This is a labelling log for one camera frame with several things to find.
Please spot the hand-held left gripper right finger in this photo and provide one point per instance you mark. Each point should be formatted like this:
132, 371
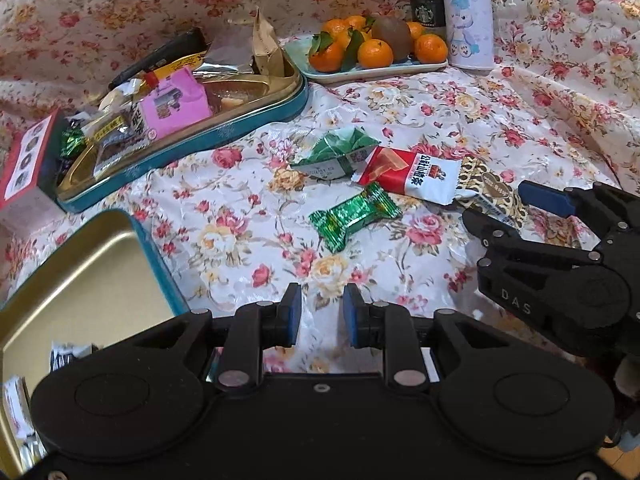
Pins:
350, 317

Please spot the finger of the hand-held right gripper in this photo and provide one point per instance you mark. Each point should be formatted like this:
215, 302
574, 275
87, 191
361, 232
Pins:
492, 232
545, 197

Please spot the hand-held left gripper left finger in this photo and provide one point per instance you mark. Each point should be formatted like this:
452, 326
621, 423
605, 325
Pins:
295, 317

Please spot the leopard print snack packet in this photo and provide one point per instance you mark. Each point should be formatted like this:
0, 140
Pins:
492, 185

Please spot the large green foil candy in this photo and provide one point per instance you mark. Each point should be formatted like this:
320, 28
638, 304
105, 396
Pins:
350, 215

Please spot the gold tin box teal sides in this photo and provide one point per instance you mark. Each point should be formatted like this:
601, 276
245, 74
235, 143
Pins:
75, 285

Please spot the black white snack packet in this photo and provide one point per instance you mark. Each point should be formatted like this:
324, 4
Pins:
70, 355

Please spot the red white snack packet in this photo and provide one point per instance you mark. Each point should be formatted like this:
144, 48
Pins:
415, 175

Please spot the pale green folded packet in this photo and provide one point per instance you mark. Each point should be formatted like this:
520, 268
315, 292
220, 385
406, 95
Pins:
335, 152

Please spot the pale rectangular fruit plate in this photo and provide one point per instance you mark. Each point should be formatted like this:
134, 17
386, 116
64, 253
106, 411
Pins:
380, 74

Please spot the teal gold tin lid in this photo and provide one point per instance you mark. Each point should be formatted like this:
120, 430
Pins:
235, 125

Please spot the white rabbit print bottle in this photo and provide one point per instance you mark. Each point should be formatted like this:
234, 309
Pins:
465, 10

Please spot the pile of mandarin oranges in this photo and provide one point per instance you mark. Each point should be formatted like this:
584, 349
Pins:
375, 55

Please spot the dark coffee can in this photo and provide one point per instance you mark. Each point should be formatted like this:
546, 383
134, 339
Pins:
427, 10

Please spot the brown kiwi fruit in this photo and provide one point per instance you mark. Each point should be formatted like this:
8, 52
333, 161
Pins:
392, 35

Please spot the clear packet dark filling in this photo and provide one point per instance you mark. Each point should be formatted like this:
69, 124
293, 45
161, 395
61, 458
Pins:
120, 152

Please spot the pink snack packet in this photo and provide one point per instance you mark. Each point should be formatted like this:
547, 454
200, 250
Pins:
172, 105

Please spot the silver foil packet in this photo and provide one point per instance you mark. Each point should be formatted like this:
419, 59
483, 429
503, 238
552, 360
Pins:
227, 55

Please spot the brown paper packet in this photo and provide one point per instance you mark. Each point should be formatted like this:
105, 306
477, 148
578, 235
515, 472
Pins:
267, 45

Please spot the yellow red snack packet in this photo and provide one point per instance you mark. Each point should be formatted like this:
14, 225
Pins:
175, 65

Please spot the cream wrapped candy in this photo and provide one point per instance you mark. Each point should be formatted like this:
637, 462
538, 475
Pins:
120, 95

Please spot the small green foil candy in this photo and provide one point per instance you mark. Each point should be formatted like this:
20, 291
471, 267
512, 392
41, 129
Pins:
72, 141

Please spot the black remote control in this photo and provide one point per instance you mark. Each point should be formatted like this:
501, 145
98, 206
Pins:
170, 47

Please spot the red pink carton box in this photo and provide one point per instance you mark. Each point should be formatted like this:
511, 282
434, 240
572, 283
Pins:
25, 160

